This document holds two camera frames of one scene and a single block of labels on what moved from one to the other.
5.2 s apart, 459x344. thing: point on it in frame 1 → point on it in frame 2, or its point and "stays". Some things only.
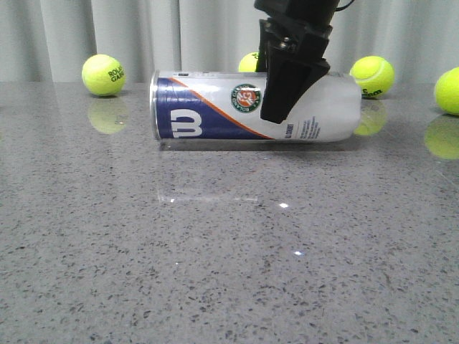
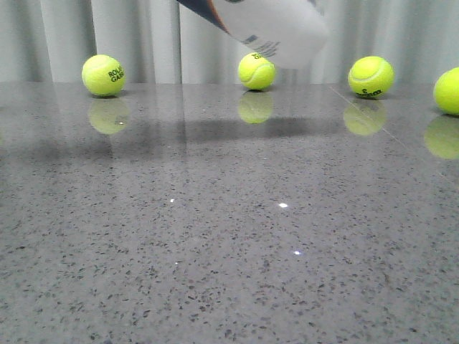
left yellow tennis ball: [103, 75] stays
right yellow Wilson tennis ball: [376, 75] stays
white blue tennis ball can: [226, 106] → [293, 33]
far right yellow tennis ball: [447, 92] stays
